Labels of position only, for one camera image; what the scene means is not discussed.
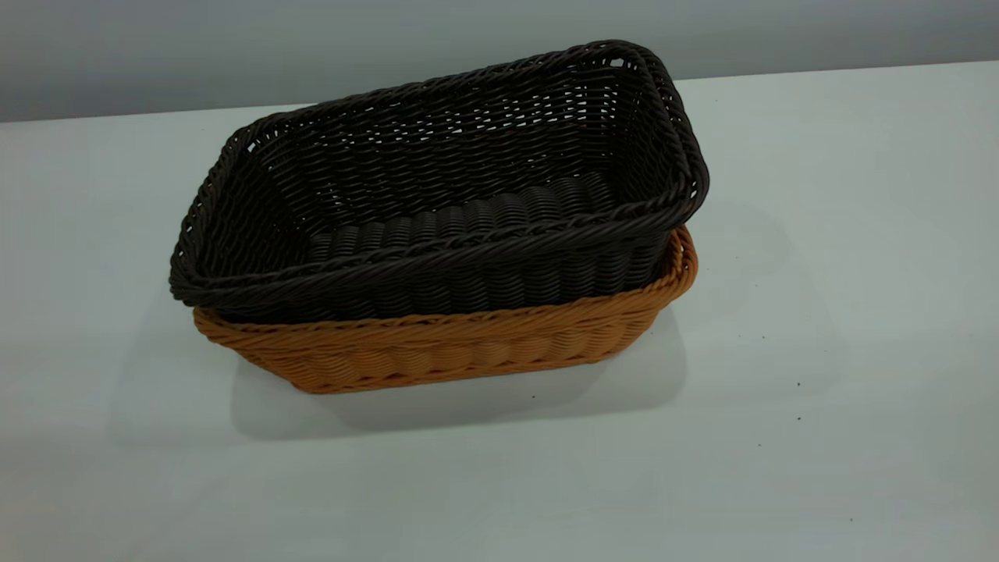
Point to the light brown wicker basket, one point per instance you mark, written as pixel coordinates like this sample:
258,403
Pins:
468,351

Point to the dark brown wicker basket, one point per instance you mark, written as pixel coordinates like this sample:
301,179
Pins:
468,218

